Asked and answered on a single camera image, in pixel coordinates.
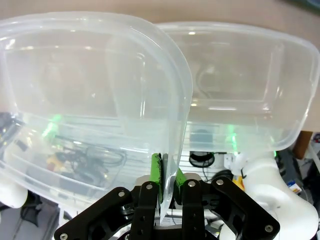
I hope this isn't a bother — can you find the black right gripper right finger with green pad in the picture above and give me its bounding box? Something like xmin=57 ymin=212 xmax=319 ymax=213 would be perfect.
xmin=174 ymin=168 xmax=281 ymax=240

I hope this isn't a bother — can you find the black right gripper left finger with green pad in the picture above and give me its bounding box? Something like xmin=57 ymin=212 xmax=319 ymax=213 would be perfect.
xmin=53 ymin=152 xmax=165 ymax=240

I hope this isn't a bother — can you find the clear plastic container basket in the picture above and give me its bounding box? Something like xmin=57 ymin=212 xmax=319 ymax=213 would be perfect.
xmin=0 ymin=10 xmax=194 ymax=227
xmin=155 ymin=21 xmax=320 ymax=154

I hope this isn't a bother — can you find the black round device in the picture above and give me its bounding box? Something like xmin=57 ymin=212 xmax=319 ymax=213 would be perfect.
xmin=189 ymin=150 xmax=216 ymax=169

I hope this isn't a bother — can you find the blue and yellow small box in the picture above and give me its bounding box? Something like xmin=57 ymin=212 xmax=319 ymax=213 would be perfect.
xmin=287 ymin=180 xmax=302 ymax=195

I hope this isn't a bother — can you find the yellow and red small object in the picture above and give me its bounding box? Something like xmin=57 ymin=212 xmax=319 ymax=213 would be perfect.
xmin=47 ymin=153 xmax=65 ymax=172

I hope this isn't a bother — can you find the brown wooden furniture panel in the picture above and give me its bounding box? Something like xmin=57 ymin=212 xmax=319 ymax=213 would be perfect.
xmin=292 ymin=130 xmax=314 ymax=160

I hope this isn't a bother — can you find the black cable bundle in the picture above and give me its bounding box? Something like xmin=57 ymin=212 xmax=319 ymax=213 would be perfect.
xmin=53 ymin=134 xmax=127 ymax=181

